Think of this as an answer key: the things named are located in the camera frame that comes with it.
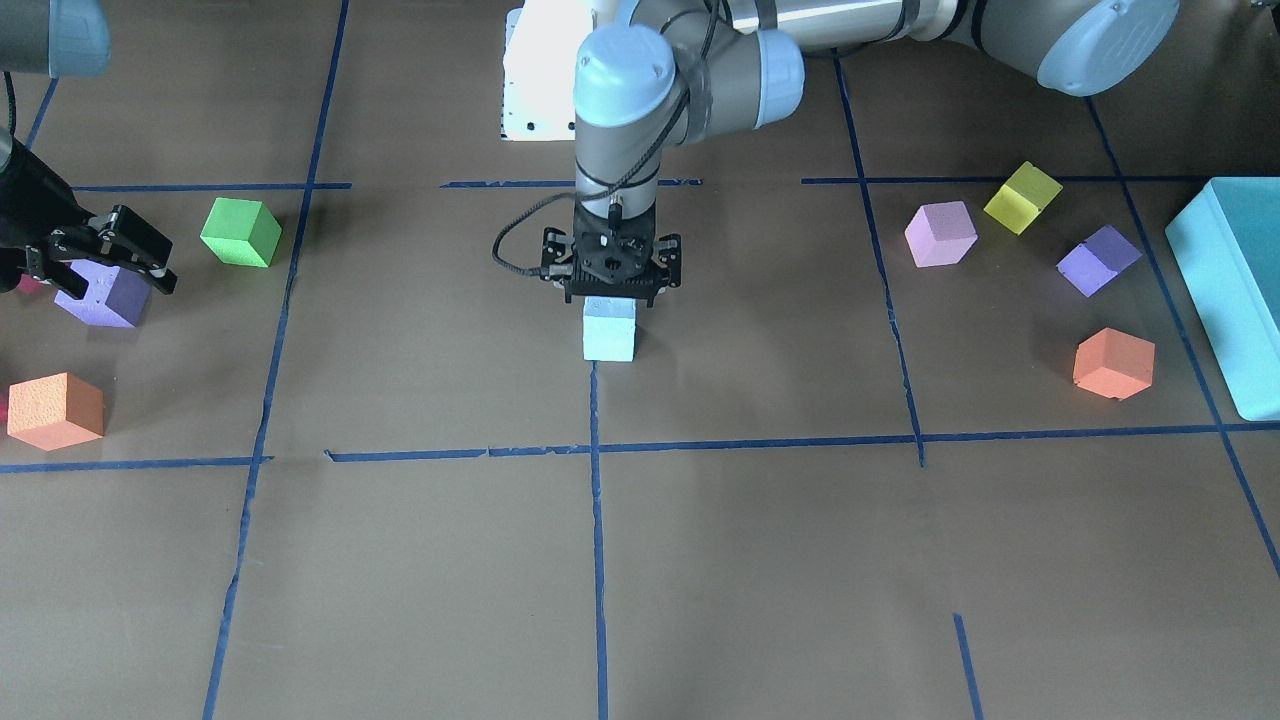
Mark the yellow foam block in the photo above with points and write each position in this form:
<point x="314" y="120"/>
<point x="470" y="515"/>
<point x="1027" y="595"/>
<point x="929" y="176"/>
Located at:
<point x="1022" y="198"/>

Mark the crimson foam block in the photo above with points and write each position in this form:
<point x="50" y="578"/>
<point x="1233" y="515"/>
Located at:
<point x="29" y="286"/>

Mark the teal plastic bin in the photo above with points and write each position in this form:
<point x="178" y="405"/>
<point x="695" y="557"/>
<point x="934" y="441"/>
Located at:
<point x="1226" y="244"/>

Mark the orange foam block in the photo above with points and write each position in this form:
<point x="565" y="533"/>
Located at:
<point x="56" y="411"/>
<point x="1114" y="364"/>

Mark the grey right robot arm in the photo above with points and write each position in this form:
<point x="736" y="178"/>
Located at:
<point x="63" y="38"/>

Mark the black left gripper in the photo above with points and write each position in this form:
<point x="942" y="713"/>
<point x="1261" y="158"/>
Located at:
<point x="669" y="253"/>

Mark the green foam block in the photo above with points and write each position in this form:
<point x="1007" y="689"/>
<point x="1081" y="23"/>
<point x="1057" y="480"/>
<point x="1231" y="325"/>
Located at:
<point x="241" y="232"/>

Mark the light blue foam block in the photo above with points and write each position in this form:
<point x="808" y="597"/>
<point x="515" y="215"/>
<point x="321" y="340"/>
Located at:
<point x="606" y="339"/>
<point x="610" y="308"/>

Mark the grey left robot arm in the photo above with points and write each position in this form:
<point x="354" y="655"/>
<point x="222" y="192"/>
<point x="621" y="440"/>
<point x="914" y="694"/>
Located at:
<point x="672" y="73"/>

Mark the purple foam block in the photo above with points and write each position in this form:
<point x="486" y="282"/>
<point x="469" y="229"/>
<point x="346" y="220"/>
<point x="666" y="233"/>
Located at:
<point x="114" y="297"/>
<point x="1098" y="260"/>

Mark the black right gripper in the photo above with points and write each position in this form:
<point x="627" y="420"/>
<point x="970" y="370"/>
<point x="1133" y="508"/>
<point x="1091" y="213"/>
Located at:
<point x="27" y="205"/>

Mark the pink foam block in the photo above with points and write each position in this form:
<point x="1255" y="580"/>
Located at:
<point x="940" y="234"/>

